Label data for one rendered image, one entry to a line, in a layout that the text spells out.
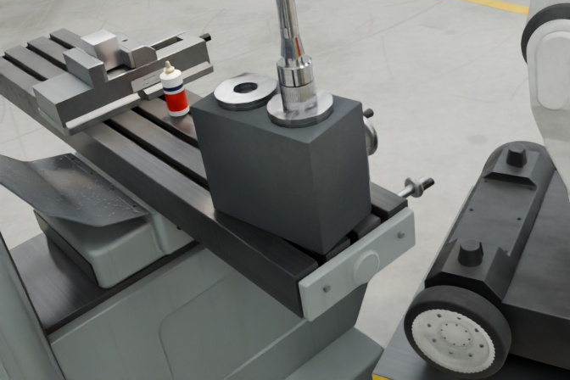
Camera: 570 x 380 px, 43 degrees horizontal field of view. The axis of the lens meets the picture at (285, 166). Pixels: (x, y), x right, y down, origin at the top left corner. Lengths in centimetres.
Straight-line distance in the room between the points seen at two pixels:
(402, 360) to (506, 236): 33
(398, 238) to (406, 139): 187
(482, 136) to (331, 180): 202
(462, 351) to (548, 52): 59
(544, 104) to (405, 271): 114
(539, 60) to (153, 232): 73
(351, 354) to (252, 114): 97
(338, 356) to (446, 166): 116
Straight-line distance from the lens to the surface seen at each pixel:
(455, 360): 152
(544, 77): 129
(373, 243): 107
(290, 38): 93
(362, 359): 184
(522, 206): 163
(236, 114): 101
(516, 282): 148
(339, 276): 105
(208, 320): 156
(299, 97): 95
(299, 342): 178
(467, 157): 285
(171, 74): 141
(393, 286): 230
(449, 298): 140
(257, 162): 101
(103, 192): 140
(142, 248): 137
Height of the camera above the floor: 157
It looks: 33 degrees down
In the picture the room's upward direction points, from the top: 9 degrees counter-clockwise
